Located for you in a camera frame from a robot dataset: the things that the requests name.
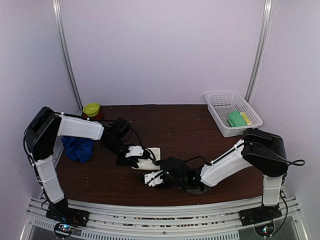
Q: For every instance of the lime green plastic bowl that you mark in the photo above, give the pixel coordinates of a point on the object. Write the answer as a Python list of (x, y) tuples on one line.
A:
[(92, 109)]

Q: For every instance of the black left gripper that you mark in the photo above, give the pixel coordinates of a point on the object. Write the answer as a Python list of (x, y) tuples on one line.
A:
[(131, 160)]

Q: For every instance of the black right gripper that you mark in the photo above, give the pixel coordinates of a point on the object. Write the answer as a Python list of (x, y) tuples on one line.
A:
[(161, 161)]

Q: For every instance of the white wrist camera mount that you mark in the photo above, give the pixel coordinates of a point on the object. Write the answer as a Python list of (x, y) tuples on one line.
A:
[(154, 179), (134, 151)]

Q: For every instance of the blue microfiber towel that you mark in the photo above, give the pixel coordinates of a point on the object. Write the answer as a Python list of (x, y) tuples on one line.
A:
[(78, 148)]

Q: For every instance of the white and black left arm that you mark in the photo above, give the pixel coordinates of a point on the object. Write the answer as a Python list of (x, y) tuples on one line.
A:
[(39, 141)]

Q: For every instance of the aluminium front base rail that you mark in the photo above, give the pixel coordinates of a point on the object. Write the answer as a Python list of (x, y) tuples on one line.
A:
[(216, 221)]

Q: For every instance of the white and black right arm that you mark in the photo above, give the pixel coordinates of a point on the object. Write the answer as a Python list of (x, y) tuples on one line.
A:
[(259, 149)]

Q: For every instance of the left round circuit board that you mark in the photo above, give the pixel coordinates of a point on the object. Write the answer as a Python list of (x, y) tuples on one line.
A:
[(63, 230)]

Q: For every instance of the rolled green towel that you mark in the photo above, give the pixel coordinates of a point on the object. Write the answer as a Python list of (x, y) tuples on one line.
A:
[(236, 120)]

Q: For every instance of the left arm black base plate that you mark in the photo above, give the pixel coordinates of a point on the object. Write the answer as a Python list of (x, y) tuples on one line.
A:
[(75, 217)]

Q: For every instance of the right round circuit board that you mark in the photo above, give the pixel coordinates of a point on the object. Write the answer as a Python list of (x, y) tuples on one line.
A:
[(265, 230)]

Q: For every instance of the left aluminium frame post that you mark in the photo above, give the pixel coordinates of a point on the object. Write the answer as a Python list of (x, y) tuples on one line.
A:
[(65, 53)]

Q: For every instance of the aluminium frame post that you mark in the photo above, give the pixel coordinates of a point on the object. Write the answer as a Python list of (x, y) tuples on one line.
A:
[(261, 47), (65, 53)]

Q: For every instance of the red floral ceramic bowl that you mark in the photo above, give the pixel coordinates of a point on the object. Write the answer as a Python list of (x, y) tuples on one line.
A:
[(97, 117)]

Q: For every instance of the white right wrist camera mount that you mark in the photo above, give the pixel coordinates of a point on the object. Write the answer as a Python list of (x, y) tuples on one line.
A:
[(154, 179)]

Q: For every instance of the white towel with blue emblem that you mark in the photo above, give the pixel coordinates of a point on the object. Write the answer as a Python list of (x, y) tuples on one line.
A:
[(147, 164)]

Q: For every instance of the round circuit board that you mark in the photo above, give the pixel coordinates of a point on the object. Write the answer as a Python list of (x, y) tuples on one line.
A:
[(63, 230), (265, 230)]

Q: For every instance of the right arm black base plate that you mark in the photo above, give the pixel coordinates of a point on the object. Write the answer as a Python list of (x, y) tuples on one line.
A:
[(260, 216)]

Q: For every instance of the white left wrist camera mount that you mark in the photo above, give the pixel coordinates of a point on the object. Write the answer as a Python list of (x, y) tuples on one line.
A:
[(134, 151)]

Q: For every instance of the white perforated plastic basket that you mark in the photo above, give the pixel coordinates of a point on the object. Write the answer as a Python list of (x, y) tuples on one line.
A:
[(221, 104)]

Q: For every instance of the right aluminium frame post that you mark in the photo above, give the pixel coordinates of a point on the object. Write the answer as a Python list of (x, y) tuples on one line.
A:
[(261, 47)]

